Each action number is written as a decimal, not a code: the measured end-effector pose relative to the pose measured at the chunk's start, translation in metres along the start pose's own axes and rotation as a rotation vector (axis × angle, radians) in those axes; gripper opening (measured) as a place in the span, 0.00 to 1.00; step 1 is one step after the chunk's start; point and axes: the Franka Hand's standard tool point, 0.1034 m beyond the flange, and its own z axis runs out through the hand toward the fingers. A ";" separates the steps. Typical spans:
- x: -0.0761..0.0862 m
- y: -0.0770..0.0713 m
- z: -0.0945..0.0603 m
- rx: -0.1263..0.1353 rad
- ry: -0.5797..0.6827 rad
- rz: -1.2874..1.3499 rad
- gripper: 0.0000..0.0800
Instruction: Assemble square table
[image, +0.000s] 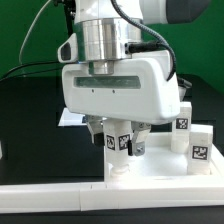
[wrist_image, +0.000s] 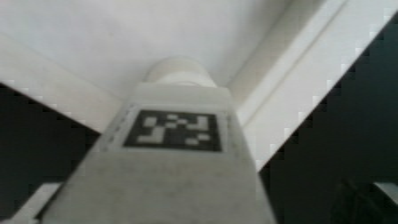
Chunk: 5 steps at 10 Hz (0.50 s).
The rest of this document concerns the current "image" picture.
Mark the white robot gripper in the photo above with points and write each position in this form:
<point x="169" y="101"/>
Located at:
<point x="140" y="89"/>

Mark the white square table top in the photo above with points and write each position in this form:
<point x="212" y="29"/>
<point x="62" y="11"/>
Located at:
<point x="160" y="163"/>

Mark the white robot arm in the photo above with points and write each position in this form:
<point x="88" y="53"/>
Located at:
<point x="111" y="30"/>

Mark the white sheet with tags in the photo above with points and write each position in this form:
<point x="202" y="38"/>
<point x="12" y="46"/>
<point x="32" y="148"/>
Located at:
<point x="68" y="119"/>

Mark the white front fence bar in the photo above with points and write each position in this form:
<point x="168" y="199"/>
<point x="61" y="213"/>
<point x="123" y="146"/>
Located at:
<point x="102" y="196"/>

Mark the white block at left edge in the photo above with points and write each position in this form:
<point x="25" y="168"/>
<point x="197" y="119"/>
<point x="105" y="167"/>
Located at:
<point x="1" y="150"/>

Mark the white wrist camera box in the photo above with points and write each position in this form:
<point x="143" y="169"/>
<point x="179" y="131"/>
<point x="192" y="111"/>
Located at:
<point x="68" y="51"/>

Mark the black camera stand pole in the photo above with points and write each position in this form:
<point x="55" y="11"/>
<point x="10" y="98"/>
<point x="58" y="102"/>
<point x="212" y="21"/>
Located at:
<point x="69" y="11"/>

